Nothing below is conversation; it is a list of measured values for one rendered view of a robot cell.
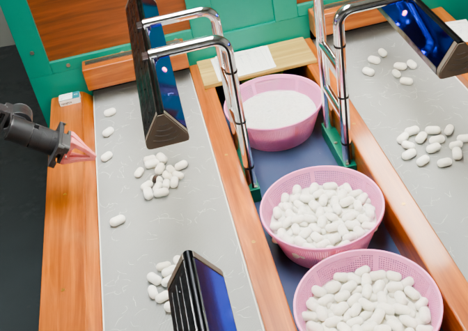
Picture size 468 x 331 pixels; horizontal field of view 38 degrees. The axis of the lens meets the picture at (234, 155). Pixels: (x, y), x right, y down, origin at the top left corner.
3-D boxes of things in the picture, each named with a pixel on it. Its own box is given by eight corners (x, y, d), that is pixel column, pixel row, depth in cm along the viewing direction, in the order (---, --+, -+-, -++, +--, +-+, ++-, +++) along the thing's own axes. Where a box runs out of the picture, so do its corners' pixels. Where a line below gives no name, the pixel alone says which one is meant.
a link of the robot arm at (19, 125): (-2, 142, 145) (8, 119, 143) (0, 129, 151) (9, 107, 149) (29, 152, 148) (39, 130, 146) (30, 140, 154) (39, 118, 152)
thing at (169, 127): (147, 151, 123) (138, 118, 118) (127, 13, 172) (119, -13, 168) (190, 141, 123) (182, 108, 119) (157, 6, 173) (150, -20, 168)
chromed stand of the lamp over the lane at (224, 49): (185, 219, 161) (141, 57, 134) (175, 171, 177) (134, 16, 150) (262, 201, 162) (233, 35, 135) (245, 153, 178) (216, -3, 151)
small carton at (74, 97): (60, 106, 195) (58, 101, 193) (60, 101, 197) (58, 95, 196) (81, 102, 195) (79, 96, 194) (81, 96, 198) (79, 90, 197)
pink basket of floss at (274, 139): (291, 170, 170) (287, 140, 164) (209, 143, 184) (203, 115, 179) (343, 114, 185) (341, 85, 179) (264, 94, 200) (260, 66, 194)
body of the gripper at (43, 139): (68, 122, 155) (37, 111, 151) (67, 148, 146) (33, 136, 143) (57, 144, 157) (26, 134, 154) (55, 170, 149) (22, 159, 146)
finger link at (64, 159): (101, 135, 158) (63, 121, 154) (102, 152, 152) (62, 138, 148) (89, 157, 160) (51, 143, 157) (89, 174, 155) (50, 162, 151)
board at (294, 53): (205, 89, 190) (204, 86, 189) (197, 65, 202) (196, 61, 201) (317, 63, 192) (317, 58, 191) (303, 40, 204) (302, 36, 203)
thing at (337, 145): (345, 180, 163) (333, 12, 137) (322, 134, 179) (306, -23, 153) (420, 161, 165) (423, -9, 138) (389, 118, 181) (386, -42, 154)
